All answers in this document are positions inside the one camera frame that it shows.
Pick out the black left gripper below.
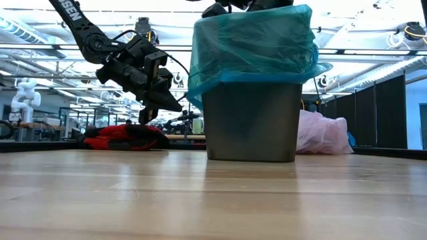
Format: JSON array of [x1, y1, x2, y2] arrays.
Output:
[[95, 35, 183, 126]]

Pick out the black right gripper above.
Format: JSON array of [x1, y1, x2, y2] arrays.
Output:
[[201, 0, 294, 19]]

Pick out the teal plastic trash bag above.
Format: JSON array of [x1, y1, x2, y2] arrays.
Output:
[[186, 3, 334, 111]]

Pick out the grey plastic trash bin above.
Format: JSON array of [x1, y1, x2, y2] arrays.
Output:
[[201, 82, 303, 163]]

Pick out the pink translucent trash bag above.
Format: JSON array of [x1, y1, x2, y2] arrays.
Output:
[[296, 109, 355, 156]]

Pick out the wooden table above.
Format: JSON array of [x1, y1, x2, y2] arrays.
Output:
[[165, 134, 206, 141]]

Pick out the red black work glove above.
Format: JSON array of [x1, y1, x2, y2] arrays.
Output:
[[78, 123, 170, 151]]

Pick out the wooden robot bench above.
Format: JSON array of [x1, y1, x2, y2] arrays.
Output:
[[0, 121, 67, 143]]

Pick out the black monitor cart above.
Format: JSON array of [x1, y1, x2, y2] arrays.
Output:
[[302, 99, 322, 113]]

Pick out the black room partition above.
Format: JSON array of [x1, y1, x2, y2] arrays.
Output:
[[320, 75, 408, 150]]

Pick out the ceiling cable reel yellow cord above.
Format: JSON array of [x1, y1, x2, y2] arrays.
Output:
[[398, 21, 427, 43]]

